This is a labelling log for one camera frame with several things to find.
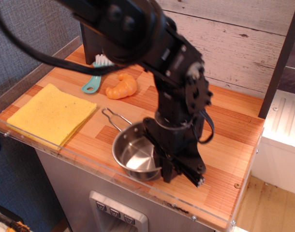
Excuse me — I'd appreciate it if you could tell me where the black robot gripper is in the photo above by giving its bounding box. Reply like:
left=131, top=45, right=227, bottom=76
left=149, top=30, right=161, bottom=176
left=143, top=116, right=206, bottom=187

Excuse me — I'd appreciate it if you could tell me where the small stainless steel pot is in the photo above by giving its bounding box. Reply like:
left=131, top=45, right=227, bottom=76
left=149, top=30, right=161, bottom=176
left=102, top=108, right=161, bottom=181

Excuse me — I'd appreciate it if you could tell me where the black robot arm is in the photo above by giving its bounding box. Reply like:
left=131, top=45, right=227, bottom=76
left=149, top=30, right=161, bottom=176
left=61, top=0, right=212, bottom=186

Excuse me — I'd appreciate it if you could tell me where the silver ice dispenser panel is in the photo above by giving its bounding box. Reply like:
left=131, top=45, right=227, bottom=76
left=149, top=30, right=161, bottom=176
left=89, top=190, right=149, bottom=232

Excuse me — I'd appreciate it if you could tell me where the grey toy fridge cabinet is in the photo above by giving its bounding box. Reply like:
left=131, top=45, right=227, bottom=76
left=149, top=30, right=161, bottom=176
left=36, top=150, right=212, bottom=232

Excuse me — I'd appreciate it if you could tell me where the orange plastic toy croissant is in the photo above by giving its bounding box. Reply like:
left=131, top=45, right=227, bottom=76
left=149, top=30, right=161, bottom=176
left=105, top=73, right=137, bottom=100

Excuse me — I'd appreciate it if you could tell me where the teal plastic dish brush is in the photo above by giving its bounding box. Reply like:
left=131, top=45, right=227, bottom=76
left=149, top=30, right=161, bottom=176
left=81, top=54, right=113, bottom=94

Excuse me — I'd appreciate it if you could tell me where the clear acrylic table guard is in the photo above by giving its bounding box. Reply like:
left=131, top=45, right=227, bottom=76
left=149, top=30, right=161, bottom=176
left=0, top=116, right=264, bottom=232

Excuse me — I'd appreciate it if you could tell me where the white toy sink unit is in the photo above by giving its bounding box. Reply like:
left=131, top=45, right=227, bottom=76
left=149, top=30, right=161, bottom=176
left=251, top=90, right=295, bottom=193

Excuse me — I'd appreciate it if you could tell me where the folded yellow cloth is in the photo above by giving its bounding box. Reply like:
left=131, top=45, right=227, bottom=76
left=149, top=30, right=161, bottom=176
left=7, top=84, right=97, bottom=151

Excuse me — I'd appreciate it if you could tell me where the orange object bottom left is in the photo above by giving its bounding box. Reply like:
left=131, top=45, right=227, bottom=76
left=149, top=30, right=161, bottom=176
left=0, top=214, right=30, bottom=232

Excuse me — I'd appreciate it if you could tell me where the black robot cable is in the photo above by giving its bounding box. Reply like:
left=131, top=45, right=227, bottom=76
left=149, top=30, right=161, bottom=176
left=0, top=0, right=129, bottom=76

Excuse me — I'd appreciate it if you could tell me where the dark right shelf post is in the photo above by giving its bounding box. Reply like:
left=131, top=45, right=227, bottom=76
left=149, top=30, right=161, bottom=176
left=258, top=12, right=295, bottom=119

